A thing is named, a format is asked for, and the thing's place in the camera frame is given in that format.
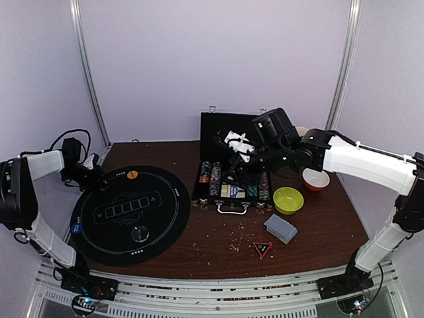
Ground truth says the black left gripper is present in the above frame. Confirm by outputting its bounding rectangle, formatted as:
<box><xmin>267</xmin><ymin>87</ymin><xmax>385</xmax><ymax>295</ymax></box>
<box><xmin>60</xmin><ymin>163</ymin><xmax>111</xmax><ymax>192</ymax></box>

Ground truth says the black poker chip case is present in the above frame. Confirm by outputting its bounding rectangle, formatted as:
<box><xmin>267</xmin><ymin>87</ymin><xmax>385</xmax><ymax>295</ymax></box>
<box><xmin>191</xmin><ymin>112</ymin><xmax>273</xmax><ymax>215</ymax></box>

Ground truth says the blue small blind button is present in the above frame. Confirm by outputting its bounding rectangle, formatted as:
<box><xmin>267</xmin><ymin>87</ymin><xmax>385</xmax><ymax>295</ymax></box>
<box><xmin>70</xmin><ymin>223</ymin><xmax>83</xmax><ymax>235</ymax></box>

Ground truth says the orange round button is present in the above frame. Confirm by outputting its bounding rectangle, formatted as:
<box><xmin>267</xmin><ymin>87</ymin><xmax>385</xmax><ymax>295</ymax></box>
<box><xmin>127</xmin><ymin>170</ymin><xmax>138</xmax><ymax>180</ymax></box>

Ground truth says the clear black round button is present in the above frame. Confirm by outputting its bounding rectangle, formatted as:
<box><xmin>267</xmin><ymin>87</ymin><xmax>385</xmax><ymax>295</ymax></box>
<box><xmin>131</xmin><ymin>226</ymin><xmax>150</xmax><ymax>243</ymax></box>

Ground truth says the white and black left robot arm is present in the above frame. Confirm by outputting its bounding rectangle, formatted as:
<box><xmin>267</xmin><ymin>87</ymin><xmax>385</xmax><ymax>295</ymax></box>
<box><xmin>1</xmin><ymin>132</ymin><xmax>117</xmax><ymax>300</ymax></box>

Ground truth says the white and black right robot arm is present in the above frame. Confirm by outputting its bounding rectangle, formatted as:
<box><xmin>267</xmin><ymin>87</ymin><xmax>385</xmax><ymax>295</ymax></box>
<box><xmin>215</xmin><ymin>108</ymin><xmax>423</xmax><ymax>299</ymax></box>

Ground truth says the blue texas holdem card deck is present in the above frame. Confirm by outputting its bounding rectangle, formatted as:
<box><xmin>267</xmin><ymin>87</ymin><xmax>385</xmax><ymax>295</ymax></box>
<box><xmin>230</xmin><ymin>185</ymin><xmax>246</xmax><ymax>199</ymax></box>

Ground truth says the cream card deck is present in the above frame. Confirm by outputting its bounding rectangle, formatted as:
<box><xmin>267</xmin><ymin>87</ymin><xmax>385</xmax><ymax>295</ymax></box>
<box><xmin>220</xmin><ymin>184</ymin><xmax>231</xmax><ymax>197</ymax></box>

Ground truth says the left inner poker chip row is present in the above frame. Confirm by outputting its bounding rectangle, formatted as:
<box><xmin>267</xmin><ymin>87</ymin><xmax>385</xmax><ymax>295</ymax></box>
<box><xmin>208</xmin><ymin>162</ymin><xmax>221</xmax><ymax>196</ymax></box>

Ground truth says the left outer poker chip row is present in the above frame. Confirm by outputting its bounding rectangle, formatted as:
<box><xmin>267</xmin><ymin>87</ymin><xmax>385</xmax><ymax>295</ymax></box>
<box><xmin>199</xmin><ymin>161</ymin><xmax>212</xmax><ymax>184</ymax></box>

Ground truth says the right outer poker chip row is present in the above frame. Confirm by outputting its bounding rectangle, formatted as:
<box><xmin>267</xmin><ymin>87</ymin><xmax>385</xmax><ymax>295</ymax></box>
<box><xmin>258</xmin><ymin>172</ymin><xmax>270</xmax><ymax>201</ymax></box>

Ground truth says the yellow-green bowl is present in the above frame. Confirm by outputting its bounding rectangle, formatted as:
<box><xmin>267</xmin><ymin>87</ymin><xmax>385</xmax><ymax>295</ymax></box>
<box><xmin>273</xmin><ymin>187</ymin><xmax>304</xmax><ymax>215</ymax></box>

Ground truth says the grey card deck box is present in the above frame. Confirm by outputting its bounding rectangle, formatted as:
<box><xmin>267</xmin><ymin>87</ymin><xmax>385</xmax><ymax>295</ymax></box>
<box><xmin>264</xmin><ymin>214</ymin><xmax>297</xmax><ymax>244</ymax></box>

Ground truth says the red and black triangle card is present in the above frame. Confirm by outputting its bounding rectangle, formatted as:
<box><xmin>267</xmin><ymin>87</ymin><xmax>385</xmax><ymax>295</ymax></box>
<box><xmin>252</xmin><ymin>242</ymin><xmax>272</xmax><ymax>259</ymax></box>

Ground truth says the cream patterned mug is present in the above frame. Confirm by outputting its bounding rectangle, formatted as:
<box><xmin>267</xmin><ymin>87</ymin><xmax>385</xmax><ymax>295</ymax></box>
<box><xmin>295</xmin><ymin>126</ymin><xmax>309</xmax><ymax>137</ymax></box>

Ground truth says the white and orange bowl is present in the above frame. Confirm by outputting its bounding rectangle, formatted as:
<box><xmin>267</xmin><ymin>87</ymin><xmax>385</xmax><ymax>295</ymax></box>
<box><xmin>302</xmin><ymin>168</ymin><xmax>331</xmax><ymax>191</ymax></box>

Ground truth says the round black poker mat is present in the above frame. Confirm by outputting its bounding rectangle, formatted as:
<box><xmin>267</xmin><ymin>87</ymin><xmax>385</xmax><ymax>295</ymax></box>
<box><xmin>70</xmin><ymin>166</ymin><xmax>191</xmax><ymax>267</ymax></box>

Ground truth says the left green circuit board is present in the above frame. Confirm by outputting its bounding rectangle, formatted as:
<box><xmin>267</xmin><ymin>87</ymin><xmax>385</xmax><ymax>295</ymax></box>
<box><xmin>71</xmin><ymin>295</ymin><xmax>100</xmax><ymax>316</ymax></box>

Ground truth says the green circuit board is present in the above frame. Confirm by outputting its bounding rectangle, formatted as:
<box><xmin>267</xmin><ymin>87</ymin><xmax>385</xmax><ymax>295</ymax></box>
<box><xmin>71</xmin><ymin>295</ymin><xmax>100</xmax><ymax>316</ymax></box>
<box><xmin>344</xmin><ymin>297</ymin><xmax>370</xmax><ymax>314</ymax></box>

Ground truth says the right green circuit board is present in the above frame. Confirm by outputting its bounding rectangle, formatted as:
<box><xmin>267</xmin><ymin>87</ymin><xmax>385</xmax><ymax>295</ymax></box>
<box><xmin>344</xmin><ymin>297</ymin><xmax>370</xmax><ymax>314</ymax></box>

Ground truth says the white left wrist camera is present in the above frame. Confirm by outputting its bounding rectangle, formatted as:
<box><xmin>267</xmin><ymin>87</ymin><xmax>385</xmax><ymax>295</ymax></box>
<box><xmin>83</xmin><ymin>153</ymin><xmax>99</xmax><ymax>170</ymax></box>

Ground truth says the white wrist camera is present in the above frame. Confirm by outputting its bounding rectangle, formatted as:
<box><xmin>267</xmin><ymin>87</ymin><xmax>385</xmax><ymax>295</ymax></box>
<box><xmin>83</xmin><ymin>153</ymin><xmax>99</xmax><ymax>170</ymax></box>
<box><xmin>224</xmin><ymin>131</ymin><xmax>256</xmax><ymax>163</ymax></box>

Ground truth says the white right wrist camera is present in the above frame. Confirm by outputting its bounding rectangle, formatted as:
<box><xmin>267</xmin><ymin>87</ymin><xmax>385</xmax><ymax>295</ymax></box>
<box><xmin>224</xmin><ymin>131</ymin><xmax>256</xmax><ymax>163</ymax></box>

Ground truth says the aluminium front rail base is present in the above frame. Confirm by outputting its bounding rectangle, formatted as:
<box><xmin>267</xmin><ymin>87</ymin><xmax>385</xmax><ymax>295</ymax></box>
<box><xmin>28</xmin><ymin>260</ymin><xmax>407</xmax><ymax>318</ymax></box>

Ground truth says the right aluminium frame post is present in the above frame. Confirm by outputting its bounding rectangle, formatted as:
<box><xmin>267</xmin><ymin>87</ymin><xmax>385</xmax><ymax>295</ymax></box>
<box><xmin>325</xmin><ymin>0</ymin><xmax>362</xmax><ymax>130</ymax></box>

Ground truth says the aluminium frame post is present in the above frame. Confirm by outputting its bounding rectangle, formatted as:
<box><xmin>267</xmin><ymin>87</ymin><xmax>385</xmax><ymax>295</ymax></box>
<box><xmin>69</xmin><ymin>0</ymin><xmax>112</xmax><ymax>148</ymax></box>
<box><xmin>325</xmin><ymin>0</ymin><xmax>362</xmax><ymax>130</ymax></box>

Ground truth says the left aluminium frame post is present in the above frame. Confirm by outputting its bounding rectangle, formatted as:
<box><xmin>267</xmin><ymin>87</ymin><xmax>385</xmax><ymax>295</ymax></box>
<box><xmin>69</xmin><ymin>0</ymin><xmax>112</xmax><ymax>148</ymax></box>

